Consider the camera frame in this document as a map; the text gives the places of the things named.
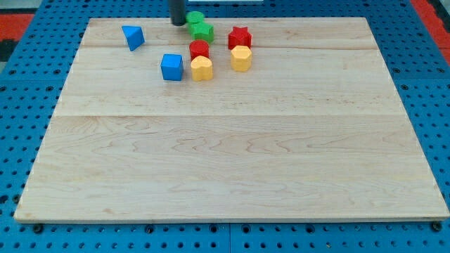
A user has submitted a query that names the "green cylinder block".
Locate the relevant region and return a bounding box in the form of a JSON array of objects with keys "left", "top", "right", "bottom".
[{"left": 186, "top": 11, "right": 205, "bottom": 25}]

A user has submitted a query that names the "yellow heart block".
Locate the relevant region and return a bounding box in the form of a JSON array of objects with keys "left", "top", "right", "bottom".
[{"left": 191, "top": 56, "right": 213, "bottom": 82}]

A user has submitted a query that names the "yellow hexagon block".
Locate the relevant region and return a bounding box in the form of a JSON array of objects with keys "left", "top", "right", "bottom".
[{"left": 231, "top": 46, "right": 252, "bottom": 72}]

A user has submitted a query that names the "blue cube block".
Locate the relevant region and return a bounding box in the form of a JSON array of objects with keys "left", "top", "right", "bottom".
[{"left": 160, "top": 54, "right": 184, "bottom": 81}]

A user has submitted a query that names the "red cylinder block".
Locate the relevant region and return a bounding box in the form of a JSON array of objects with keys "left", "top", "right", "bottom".
[{"left": 189, "top": 39, "right": 210, "bottom": 60}]

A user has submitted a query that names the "wooden board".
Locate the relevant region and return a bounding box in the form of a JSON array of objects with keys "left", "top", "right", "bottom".
[{"left": 14, "top": 18, "right": 449, "bottom": 223}]

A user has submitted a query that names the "red star block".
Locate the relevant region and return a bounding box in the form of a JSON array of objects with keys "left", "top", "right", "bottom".
[{"left": 228, "top": 27, "right": 252, "bottom": 50}]

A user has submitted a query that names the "green star block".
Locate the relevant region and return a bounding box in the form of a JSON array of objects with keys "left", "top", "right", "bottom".
[{"left": 189, "top": 22, "right": 214, "bottom": 44}]

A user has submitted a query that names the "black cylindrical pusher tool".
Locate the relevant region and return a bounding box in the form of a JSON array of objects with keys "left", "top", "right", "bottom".
[{"left": 168, "top": 0, "right": 186, "bottom": 26}]

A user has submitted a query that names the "blue triangle block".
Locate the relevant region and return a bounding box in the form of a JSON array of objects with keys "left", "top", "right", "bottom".
[{"left": 122, "top": 25, "right": 145, "bottom": 51}]

